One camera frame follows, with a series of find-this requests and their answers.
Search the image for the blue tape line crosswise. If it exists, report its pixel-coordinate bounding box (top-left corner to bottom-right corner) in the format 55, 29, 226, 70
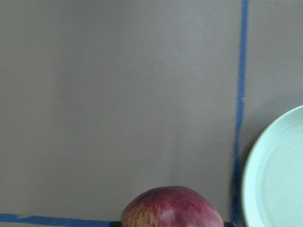
0, 213, 114, 227

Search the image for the light green plate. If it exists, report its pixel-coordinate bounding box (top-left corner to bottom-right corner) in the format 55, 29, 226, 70
241, 106, 303, 227

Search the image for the red apple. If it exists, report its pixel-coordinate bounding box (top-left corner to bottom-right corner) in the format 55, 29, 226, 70
121, 186, 224, 227

